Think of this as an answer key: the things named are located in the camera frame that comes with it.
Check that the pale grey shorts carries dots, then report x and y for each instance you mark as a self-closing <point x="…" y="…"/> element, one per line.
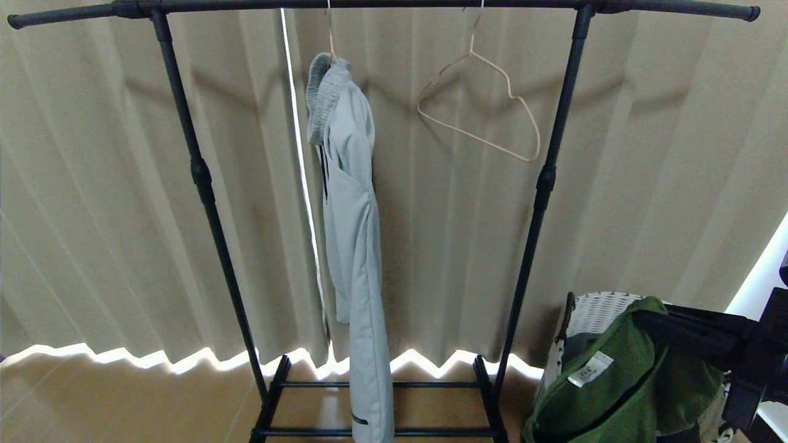
<point x="354" y="215"/>

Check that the pink clothes hanger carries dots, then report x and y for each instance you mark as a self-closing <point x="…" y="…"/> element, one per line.
<point x="474" y="136"/>
<point x="332" y="43"/>

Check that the white laundry basket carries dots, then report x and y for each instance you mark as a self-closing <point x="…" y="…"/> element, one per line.
<point x="594" y="314"/>

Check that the beige curtain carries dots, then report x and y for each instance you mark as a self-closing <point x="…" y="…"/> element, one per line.
<point x="677" y="154"/>

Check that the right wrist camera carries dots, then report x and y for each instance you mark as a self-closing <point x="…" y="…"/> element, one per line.
<point x="784" y="267"/>

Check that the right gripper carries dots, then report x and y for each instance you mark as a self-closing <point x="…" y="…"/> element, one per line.
<point x="772" y="351"/>

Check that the black clothes rack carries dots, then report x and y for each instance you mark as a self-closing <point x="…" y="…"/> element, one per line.
<point x="203" y="178"/>

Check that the green garment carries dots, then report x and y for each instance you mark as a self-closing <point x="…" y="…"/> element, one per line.
<point x="615" y="406"/>

